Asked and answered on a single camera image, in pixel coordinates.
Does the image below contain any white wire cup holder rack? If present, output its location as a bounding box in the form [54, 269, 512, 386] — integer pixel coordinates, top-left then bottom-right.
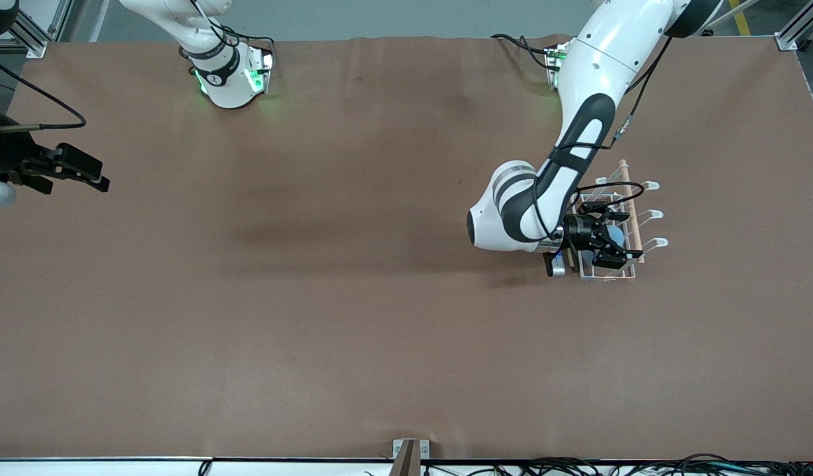
[570, 160, 670, 283]

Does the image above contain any brown table cover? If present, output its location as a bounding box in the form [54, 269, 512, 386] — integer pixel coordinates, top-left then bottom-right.
[0, 34, 813, 462]

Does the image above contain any metal table edge bracket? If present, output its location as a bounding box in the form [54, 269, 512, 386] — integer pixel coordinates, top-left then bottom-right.
[392, 438, 430, 476]

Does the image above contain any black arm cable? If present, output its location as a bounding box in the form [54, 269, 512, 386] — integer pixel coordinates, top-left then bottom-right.
[0, 53, 88, 133]
[545, 36, 675, 239]

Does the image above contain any aluminium frame profile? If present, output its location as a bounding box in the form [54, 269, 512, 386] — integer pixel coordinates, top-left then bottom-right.
[10, 0, 73, 59]
[775, 0, 813, 52]

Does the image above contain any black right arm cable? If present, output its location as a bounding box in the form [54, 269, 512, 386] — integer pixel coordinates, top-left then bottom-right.
[0, 53, 88, 133]

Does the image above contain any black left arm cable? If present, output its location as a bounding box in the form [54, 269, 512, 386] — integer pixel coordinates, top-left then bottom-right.
[545, 36, 675, 239]

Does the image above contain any grey base connector box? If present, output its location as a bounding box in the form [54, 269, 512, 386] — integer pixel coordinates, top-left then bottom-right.
[545, 43, 570, 90]
[247, 50, 275, 95]

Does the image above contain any black base cable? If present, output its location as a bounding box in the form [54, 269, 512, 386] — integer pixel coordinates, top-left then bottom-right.
[192, 0, 276, 67]
[491, 33, 554, 70]

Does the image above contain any black cable bundle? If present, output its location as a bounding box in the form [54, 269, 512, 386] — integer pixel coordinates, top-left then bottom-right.
[420, 454, 813, 476]

